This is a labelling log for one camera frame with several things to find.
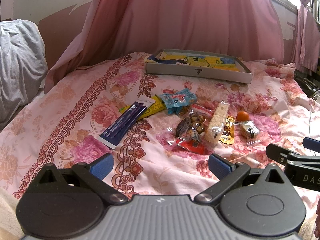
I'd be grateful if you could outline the dark blue long packet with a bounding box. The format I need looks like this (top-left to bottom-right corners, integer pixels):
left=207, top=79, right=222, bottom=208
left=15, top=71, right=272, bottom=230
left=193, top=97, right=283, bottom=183
left=98, top=95, right=156, bottom=150

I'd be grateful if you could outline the clear green cake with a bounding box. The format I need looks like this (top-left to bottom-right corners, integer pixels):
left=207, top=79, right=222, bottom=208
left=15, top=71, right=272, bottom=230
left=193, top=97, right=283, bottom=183
left=235, top=121, right=260, bottom=146

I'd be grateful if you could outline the rice cracker bar packet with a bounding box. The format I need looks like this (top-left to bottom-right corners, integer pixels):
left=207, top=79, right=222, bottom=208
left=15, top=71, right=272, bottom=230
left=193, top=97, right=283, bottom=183
left=204, top=101, right=229, bottom=147

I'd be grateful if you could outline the small orange mandarin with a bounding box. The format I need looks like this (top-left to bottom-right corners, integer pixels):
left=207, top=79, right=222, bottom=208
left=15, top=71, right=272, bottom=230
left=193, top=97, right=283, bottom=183
left=236, top=111, right=250, bottom=122

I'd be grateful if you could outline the quail egg clear packet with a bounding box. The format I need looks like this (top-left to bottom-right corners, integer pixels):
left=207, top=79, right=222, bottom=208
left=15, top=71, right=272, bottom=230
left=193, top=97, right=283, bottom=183
left=167, top=103, right=213, bottom=155

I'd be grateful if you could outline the brown nut snack packet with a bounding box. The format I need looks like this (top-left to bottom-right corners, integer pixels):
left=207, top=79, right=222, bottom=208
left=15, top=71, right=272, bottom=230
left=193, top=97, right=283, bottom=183
left=177, top=105, right=194, bottom=119

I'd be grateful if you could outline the light blue snack packet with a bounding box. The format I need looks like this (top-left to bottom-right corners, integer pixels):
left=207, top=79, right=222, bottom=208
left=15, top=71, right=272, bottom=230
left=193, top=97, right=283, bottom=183
left=157, top=88, right=197, bottom=114

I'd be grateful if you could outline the yellow snack bar packet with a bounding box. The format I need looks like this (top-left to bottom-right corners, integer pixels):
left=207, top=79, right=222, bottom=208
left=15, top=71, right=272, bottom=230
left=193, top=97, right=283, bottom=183
left=119, top=95, right=166, bottom=120

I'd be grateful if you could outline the gold foil snack packet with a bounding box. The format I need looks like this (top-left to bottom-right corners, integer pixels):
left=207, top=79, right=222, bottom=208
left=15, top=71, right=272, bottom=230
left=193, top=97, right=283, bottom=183
left=220, top=116, right=235, bottom=145

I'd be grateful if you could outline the dark dried snack packet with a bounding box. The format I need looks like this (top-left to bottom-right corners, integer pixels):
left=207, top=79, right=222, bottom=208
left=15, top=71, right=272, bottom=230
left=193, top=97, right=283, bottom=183
left=175, top=117, right=191, bottom=138

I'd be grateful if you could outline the floral pink bedsheet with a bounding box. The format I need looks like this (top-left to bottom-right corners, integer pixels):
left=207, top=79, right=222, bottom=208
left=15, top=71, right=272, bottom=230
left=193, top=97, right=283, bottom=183
left=1, top=53, right=319, bottom=239

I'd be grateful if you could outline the pink side curtain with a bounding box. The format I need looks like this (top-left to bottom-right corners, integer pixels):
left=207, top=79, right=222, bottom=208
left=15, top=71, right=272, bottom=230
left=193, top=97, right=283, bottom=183
left=294, top=0, right=319, bottom=74

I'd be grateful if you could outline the grey cardboard tray box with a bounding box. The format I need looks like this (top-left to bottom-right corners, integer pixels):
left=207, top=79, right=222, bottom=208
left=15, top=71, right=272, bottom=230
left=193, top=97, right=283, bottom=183
left=144, top=49, right=253, bottom=84

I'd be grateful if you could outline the grey pillow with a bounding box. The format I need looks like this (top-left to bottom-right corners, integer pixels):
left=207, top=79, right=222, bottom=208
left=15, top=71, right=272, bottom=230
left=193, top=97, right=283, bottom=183
left=1, top=20, right=48, bottom=129

